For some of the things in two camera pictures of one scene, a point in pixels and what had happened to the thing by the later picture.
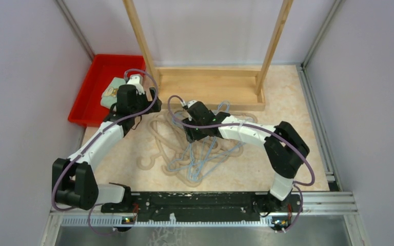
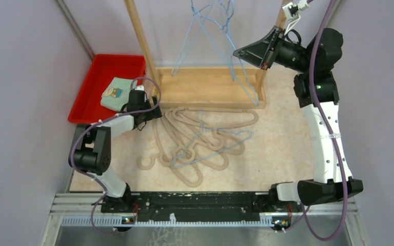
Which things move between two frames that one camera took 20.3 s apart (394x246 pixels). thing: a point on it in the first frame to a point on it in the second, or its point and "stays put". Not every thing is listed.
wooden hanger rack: [227, 87] stays put
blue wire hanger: [191, 165] to [203, 129]
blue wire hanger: [213, 151] to [254, 99]
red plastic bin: [87, 110] stays put
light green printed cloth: [109, 95] stays put
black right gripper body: [194, 134] to [290, 55]
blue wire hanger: [195, 167] to [194, 33]
